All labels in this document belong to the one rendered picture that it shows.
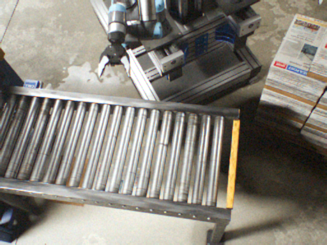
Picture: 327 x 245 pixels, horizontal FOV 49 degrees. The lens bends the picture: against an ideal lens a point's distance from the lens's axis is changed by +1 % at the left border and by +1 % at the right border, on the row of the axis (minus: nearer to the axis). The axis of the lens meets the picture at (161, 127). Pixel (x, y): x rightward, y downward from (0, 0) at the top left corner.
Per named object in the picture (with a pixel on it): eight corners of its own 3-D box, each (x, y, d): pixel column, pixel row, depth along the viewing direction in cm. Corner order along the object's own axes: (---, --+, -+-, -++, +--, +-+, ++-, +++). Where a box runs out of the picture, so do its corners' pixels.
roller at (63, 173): (89, 104, 192) (87, 100, 187) (66, 190, 173) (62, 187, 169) (80, 103, 193) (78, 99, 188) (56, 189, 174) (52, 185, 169)
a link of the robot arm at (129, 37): (139, 47, 167) (135, 31, 157) (115, 48, 167) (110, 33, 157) (139, 33, 170) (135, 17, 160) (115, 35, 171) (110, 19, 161)
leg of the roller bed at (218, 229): (220, 235, 230) (228, 213, 169) (219, 244, 228) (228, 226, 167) (211, 233, 231) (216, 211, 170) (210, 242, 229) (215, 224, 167)
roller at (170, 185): (186, 115, 185) (186, 110, 180) (172, 205, 166) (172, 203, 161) (176, 113, 185) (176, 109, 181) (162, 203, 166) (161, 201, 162)
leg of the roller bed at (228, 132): (227, 161, 250) (237, 118, 189) (226, 169, 248) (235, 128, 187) (218, 160, 251) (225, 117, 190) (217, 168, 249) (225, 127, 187)
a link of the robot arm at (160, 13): (166, 24, 189) (164, 6, 177) (140, 26, 190) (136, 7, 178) (165, 6, 194) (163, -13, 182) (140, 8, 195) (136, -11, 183)
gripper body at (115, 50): (125, 67, 150) (126, 44, 155) (124, 55, 142) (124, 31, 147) (107, 67, 150) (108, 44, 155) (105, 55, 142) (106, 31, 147)
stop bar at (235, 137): (240, 121, 175) (240, 119, 173) (233, 210, 158) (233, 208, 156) (233, 120, 175) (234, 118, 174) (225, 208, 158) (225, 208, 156)
